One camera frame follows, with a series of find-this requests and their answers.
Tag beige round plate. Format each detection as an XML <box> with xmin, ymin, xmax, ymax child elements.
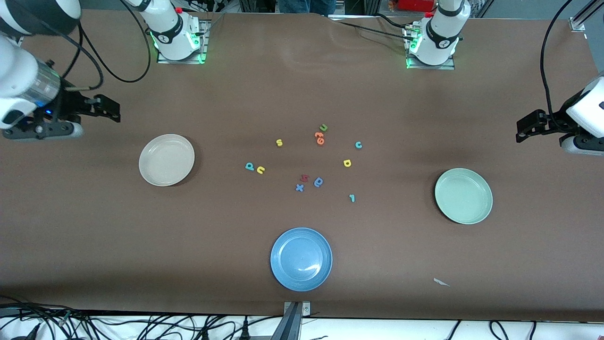
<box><xmin>139</xmin><ymin>134</ymin><xmax>195</xmax><ymax>187</ymax></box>

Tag light green round plate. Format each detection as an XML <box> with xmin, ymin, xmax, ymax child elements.
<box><xmin>435</xmin><ymin>168</ymin><xmax>493</xmax><ymax>225</ymax></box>

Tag red box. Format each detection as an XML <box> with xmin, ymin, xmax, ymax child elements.
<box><xmin>396</xmin><ymin>0</ymin><xmax>438</xmax><ymax>13</ymax></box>

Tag blue jeans legs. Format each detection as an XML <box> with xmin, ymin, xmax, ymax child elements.
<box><xmin>277</xmin><ymin>0</ymin><xmax>336</xmax><ymax>16</ymax></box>

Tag blue round plate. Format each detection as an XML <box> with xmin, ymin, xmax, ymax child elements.
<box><xmin>270</xmin><ymin>228</ymin><xmax>333</xmax><ymax>292</ymax></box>

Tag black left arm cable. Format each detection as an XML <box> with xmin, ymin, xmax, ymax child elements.
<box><xmin>540</xmin><ymin>0</ymin><xmax>579</xmax><ymax>134</ymax></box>

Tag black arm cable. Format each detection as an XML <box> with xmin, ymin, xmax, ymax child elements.
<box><xmin>61</xmin><ymin>0</ymin><xmax>152</xmax><ymax>93</ymax></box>
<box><xmin>540</xmin><ymin>0</ymin><xmax>579</xmax><ymax>134</ymax></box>

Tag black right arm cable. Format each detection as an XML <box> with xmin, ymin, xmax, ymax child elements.
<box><xmin>61</xmin><ymin>0</ymin><xmax>152</xmax><ymax>93</ymax></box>

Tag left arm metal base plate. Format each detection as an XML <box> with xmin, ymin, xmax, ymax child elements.
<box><xmin>405</xmin><ymin>24</ymin><xmax>456</xmax><ymax>70</ymax></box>

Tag aluminium frame profile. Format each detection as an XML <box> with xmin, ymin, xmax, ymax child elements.
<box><xmin>569</xmin><ymin>0</ymin><xmax>604</xmax><ymax>32</ymax></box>

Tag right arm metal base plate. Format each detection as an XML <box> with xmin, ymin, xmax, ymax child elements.
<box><xmin>157</xmin><ymin>19</ymin><xmax>210</xmax><ymax>64</ymax></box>

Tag black cable on table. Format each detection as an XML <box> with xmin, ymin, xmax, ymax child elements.
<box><xmin>330</xmin><ymin>13</ymin><xmax>411</xmax><ymax>39</ymax></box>

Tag tangled black floor cables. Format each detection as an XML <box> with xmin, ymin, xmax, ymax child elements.
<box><xmin>0</xmin><ymin>295</ymin><xmax>284</xmax><ymax>340</ymax></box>

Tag aluminium table edge bracket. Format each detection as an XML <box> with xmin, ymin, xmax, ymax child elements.
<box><xmin>282</xmin><ymin>301</ymin><xmax>311</xmax><ymax>340</ymax></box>

